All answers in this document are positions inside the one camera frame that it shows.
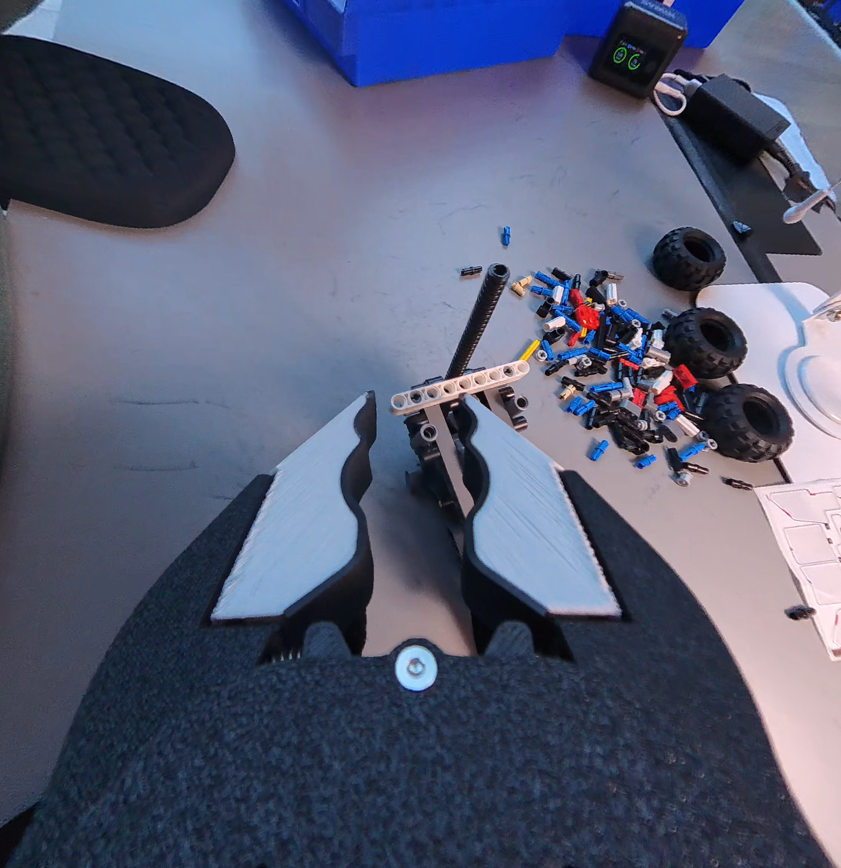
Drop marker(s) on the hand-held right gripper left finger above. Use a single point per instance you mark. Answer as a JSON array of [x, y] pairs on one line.
[[298, 542]]

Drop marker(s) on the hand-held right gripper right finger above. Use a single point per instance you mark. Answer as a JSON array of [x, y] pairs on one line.
[[535, 542]]

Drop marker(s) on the brick truck chassis model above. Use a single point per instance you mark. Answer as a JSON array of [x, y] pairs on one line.
[[461, 390]]

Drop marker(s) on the pile of small brick parts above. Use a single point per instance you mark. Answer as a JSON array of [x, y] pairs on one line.
[[617, 366]]

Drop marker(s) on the grey desk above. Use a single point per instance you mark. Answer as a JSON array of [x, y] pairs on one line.
[[291, 305]]

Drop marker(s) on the yellow axle rod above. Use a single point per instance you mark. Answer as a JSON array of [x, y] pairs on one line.
[[529, 349]]

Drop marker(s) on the black toy tire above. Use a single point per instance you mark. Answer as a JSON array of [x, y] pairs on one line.
[[684, 352], [725, 434], [671, 271]]

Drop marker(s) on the tan angled connector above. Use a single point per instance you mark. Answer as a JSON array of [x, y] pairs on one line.
[[520, 286]]

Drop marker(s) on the white sticker sheet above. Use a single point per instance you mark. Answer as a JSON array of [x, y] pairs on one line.
[[813, 563]]

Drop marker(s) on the white book stand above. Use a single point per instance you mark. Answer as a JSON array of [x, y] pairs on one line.
[[752, 305]]

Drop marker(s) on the black power adapter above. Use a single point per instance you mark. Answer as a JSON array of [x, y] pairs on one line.
[[732, 115]]

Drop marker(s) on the black device green display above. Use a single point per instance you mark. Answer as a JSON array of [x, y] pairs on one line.
[[634, 58]]

